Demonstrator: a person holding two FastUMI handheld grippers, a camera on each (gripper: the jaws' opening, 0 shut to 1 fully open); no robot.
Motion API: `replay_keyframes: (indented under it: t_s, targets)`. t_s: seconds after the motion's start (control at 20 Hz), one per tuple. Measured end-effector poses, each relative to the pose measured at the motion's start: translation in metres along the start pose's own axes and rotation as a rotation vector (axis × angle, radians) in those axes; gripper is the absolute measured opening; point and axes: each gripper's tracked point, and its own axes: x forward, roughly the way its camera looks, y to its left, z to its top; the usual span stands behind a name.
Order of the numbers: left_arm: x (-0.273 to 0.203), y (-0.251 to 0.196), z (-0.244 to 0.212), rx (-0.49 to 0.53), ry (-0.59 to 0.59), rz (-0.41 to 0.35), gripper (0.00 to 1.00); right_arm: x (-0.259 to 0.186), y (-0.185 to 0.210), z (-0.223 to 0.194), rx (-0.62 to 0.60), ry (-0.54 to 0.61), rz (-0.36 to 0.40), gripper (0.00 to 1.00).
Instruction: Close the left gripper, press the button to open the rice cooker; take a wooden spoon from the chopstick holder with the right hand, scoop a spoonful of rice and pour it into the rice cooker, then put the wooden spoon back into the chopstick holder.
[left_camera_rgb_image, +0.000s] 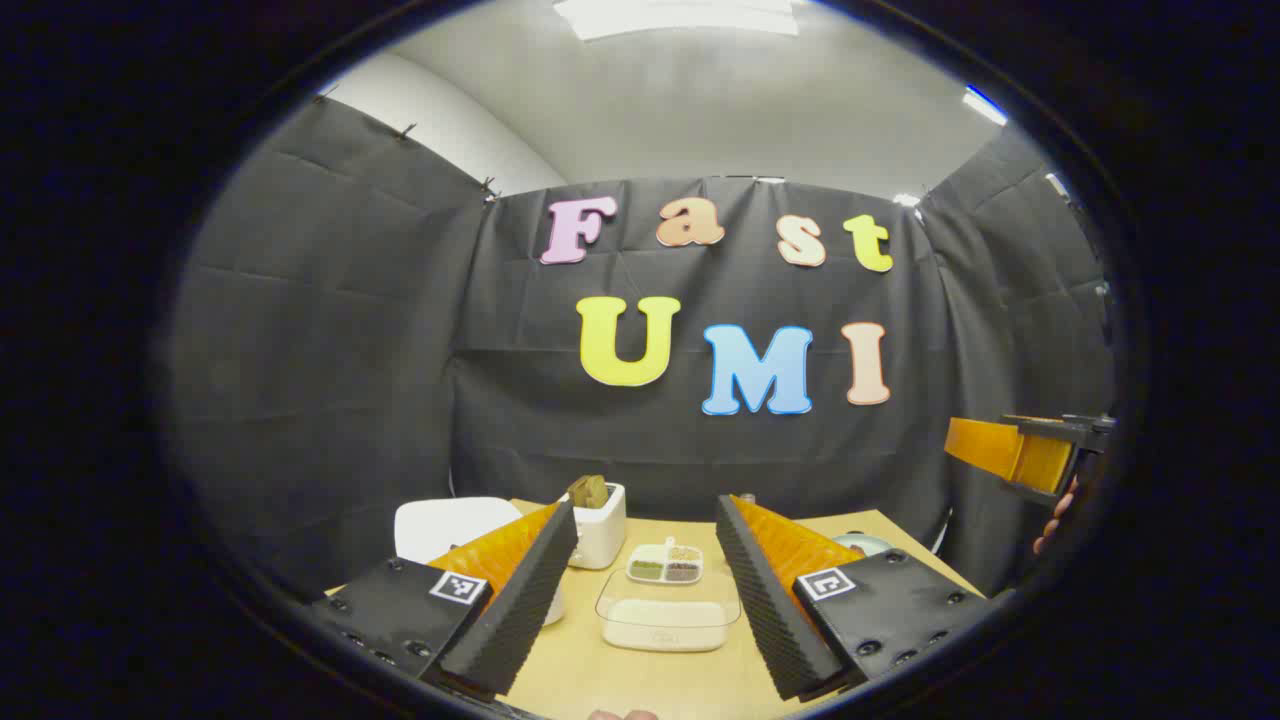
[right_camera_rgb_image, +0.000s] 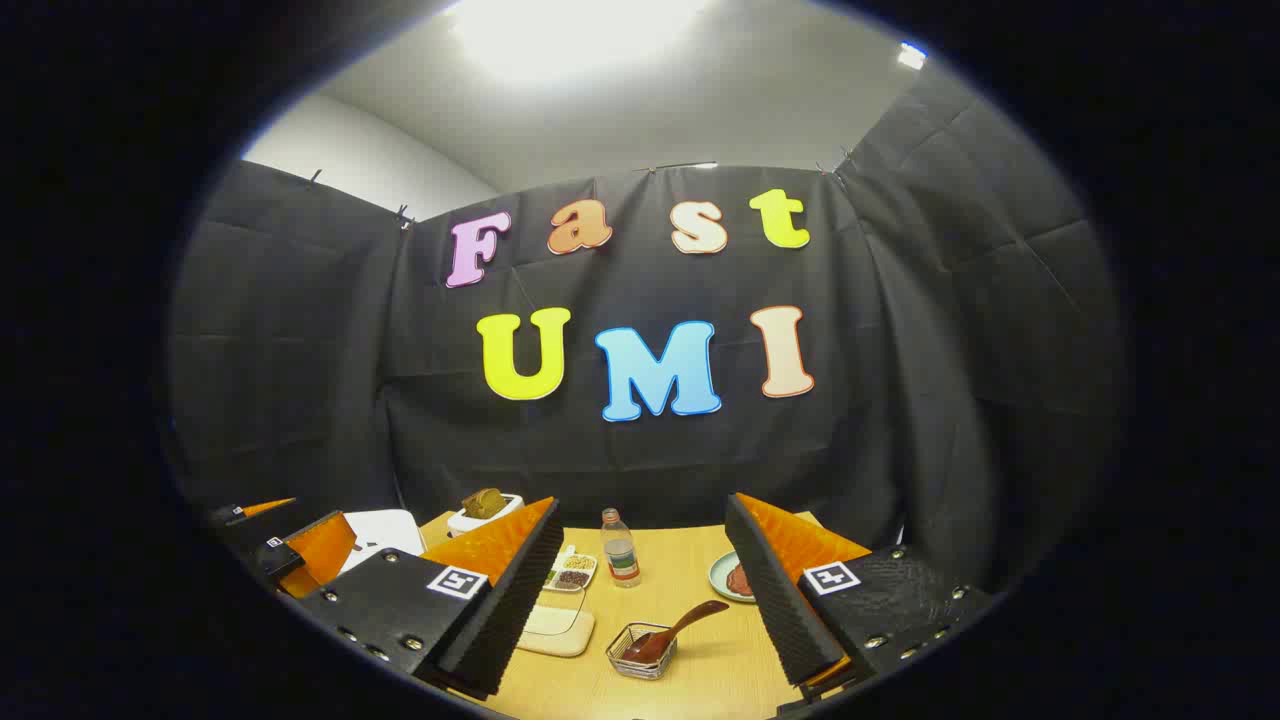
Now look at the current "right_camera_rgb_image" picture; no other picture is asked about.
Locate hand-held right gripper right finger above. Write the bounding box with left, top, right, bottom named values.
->
left=725, top=492, right=996, bottom=713

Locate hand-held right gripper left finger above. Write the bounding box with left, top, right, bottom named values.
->
left=298, top=497, right=563, bottom=701

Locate white rice cooker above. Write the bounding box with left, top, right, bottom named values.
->
left=340, top=509, right=427, bottom=577

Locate brown wooden spoon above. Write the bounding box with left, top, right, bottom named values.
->
left=622, top=600, right=730, bottom=664

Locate pale green plate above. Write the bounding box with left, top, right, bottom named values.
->
left=709, top=552, right=758, bottom=604

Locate white divided dish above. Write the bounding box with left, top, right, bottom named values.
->
left=543, top=545, right=599, bottom=594

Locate white toaster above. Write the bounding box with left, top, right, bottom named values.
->
left=447, top=492, right=525, bottom=537

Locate clear plastic bottle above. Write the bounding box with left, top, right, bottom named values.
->
left=601, top=508, right=642, bottom=588

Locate black backdrop cloth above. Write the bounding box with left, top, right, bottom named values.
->
left=165, top=60, right=1131, bottom=591

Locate large ceiling light panel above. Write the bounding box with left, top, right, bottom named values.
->
left=450, top=0, right=711, bottom=81

